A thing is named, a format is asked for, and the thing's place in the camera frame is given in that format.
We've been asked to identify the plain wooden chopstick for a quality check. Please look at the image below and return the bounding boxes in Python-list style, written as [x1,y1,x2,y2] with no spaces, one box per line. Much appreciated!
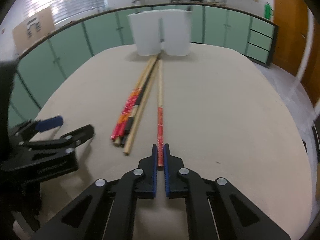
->
[123,61,159,155]

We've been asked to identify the red orange bamboo chopstick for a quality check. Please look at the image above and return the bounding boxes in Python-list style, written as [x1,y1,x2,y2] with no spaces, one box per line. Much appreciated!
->
[110,55,158,147]

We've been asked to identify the red wooden chopstick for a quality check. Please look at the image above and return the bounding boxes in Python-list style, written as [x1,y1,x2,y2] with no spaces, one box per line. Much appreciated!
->
[157,60,164,167]

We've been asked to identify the red patterned bamboo chopstick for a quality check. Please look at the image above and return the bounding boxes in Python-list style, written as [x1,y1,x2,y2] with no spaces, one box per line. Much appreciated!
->
[110,55,157,141]

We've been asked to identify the black chopstick silver band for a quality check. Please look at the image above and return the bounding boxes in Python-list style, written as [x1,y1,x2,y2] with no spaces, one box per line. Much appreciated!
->
[120,63,155,147]

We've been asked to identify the silver metal spoon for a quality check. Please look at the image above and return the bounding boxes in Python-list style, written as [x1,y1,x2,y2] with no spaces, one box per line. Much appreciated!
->
[159,18,164,43]

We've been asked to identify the green lower kitchen cabinets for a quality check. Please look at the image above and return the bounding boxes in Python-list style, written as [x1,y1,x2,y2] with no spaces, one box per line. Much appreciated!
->
[8,4,278,127]

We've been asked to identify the chrome kitchen faucet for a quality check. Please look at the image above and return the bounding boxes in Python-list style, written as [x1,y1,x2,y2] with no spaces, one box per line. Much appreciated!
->
[91,0,105,12]

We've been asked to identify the cardboard panel with device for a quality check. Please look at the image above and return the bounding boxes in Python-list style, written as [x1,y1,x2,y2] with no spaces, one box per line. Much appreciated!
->
[12,7,55,55]

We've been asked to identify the white double utensil holder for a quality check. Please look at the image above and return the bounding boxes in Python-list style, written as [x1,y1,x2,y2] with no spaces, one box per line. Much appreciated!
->
[127,9,193,56]

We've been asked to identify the brown wooden door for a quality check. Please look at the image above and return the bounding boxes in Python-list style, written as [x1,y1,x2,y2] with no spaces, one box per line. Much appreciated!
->
[272,0,308,76]
[302,20,320,107]

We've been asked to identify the green thermos bottle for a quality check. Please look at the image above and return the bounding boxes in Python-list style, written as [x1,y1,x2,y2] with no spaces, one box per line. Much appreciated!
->
[264,2,273,21]

